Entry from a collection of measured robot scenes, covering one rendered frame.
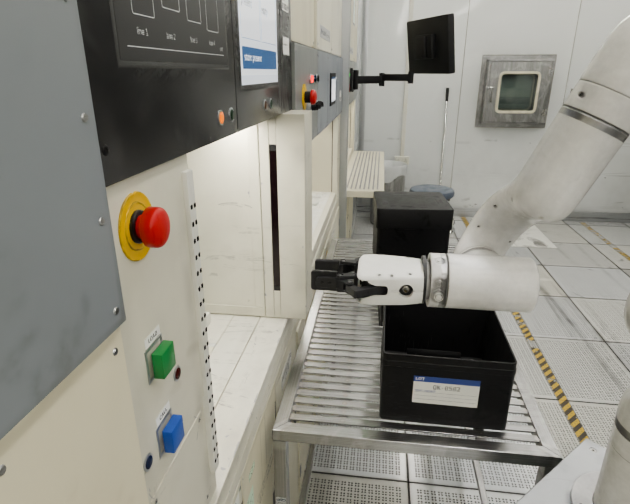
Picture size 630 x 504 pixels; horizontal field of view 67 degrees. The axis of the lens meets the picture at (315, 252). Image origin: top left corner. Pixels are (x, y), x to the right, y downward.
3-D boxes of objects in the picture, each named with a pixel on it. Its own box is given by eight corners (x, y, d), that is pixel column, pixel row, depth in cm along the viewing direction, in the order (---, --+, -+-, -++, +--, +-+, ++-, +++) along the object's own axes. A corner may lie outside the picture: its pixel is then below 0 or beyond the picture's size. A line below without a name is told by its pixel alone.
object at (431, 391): (378, 419, 107) (382, 353, 101) (380, 352, 133) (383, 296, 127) (507, 432, 103) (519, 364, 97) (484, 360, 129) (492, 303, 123)
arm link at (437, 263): (445, 318, 71) (424, 317, 71) (438, 293, 79) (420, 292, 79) (450, 266, 68) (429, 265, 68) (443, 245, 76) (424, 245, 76)
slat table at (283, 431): (508, 687, 123) (562, 457, 96) (280, 652, 131) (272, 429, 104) (446, 383, 244) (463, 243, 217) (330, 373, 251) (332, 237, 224)
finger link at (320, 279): (353, 299, 71) (308, 296, 72) (354, 290, 74) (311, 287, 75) (353, 279, 70) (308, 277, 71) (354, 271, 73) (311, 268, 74)
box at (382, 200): (448, 272, 185) (454, 209, 176) (374, 270, 187) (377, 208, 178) (435, 247, 212) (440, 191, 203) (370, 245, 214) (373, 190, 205)
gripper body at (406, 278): (431, 316, 71) (355, 312, 72) (425, 287, 80) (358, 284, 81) (435, 270, 68) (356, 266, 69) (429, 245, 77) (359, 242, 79)
